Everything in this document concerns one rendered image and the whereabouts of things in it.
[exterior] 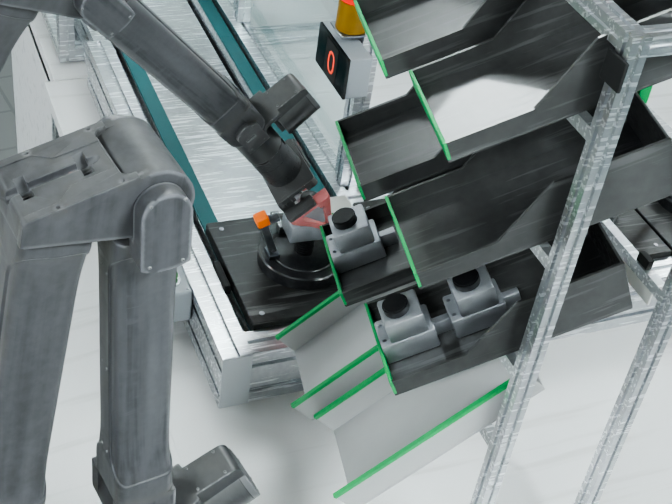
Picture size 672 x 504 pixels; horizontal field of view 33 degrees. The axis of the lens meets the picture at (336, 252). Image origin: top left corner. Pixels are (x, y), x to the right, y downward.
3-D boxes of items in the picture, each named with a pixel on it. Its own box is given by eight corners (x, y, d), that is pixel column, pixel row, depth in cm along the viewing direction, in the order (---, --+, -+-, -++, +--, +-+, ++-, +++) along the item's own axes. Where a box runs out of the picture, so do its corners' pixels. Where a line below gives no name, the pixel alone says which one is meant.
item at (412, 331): (388, 365, 131) (371, 326, 126) (380, 338, 134) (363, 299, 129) (457, 339, 130) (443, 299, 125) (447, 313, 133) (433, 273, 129)
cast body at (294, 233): (289, 244, 171) (294, 207, 167) (281, 225, 174) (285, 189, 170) (342, 237, 174) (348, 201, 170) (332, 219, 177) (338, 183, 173)
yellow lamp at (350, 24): (342, 37, 174) (346, 8, 171) (330, 20, 177) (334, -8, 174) (372, 34, 176) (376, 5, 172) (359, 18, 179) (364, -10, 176)
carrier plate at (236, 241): (252, 334, 166) (253, 323, 165) (205, 232, 183) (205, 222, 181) (400, 307, 175) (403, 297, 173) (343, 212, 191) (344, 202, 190)
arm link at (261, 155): (218, 127, 159) (233, 147, 155) (255, 94, 158) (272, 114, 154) (244, 155, 163) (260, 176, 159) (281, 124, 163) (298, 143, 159)
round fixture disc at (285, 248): (274, 296, 170) (275, 286, 169) (245, 238, 180) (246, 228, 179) (360, 282, 175) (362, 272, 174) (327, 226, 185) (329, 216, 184)
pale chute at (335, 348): (312, 421, 150) (291, 406, 147) (295, 350, 160) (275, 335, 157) (486, 303, 142) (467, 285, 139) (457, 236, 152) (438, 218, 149)
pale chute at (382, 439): (355, 511, 140) (333, 497, 137) (334, 429, 149) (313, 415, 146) (545, 389, 132) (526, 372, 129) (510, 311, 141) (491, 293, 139)
